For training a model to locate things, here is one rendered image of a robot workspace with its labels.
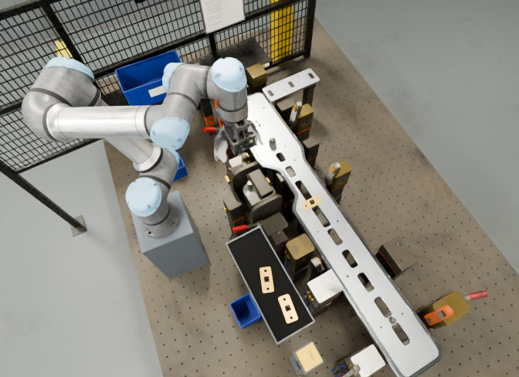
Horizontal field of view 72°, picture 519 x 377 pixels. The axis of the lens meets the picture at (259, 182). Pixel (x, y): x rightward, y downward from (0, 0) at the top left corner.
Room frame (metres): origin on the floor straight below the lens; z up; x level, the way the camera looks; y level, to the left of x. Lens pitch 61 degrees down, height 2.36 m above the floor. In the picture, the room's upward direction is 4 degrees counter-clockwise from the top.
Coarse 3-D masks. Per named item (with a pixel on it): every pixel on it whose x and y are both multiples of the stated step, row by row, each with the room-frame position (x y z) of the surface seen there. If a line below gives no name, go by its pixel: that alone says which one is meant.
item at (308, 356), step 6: (306, 348) 0.07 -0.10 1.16; (312, 348) 0.07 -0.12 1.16; (300, 354) 0.06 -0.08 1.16; (306, 354) 0.06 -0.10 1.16; (312, 354) 0.06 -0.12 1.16; (318, 354) 0.06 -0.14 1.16; (300, 360) 0.04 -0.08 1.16; (306, 360) 0.04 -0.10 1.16; (312, 360) 0.04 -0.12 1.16; (318, 360) 0.04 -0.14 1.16; (306, 366) 0.03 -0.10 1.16; (312, 366) 0.02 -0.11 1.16
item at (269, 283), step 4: (260, 268) 0.33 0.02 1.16; (264, 268) 0.33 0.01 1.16; (268, 268) 0.33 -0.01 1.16; (260, 272) 0.32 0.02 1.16; (264, 272) 0.32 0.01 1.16; (268, 272) 0.31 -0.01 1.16; (260, 276) 0.30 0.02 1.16; (264, 276) 0.30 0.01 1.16; (268, 276) 0.30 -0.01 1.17; (264, 280) 0.29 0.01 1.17; (268, 280) 0.28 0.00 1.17; (272, 280) 0.29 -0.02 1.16; (264, 284) 0.27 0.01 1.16; (268, 284) 0.27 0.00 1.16; (272, 284) 0.27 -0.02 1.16; (264, 288) 0.26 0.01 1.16; (272, 288) 0.26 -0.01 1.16; (264, 292) 0.25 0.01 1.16; (268, 292) 0.25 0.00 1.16
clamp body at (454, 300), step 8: (448, 296) 0.21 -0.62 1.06; (456, 296) 0.21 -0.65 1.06; (432, 304) 0.19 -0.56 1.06; (440, 304) 0.18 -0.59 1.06; (448, 304) 0.18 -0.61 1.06; (456, 304) 0.18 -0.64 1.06; (464, 304) 0.18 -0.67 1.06; (416, 312) 0.19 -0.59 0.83; (424, 312) 0.17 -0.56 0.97; (456, 312) 0.15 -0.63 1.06; (464, 312) 0.15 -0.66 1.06; (424, 320) 0.16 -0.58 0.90; (448, 320) 0.13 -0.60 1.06
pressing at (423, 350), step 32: (256, 96) 1.25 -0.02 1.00; (256, 128) 1.04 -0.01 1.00; (288, 128) 1.03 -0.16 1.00; (256, 160) 0.87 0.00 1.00; (288, 160) 0.85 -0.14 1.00; (320, 192) 0.68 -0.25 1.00; (320, 224) 0.54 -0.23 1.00; (352, 224) 0.53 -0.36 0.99; (320, 256) 0.40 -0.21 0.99; (352, 288) 0.27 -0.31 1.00; (384, 288) 0.26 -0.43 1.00; (384, 320) 0.16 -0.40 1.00; (416, 320) 0.15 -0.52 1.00; (384, 352) 0.05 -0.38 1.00; (416, 352) 0.05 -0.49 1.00
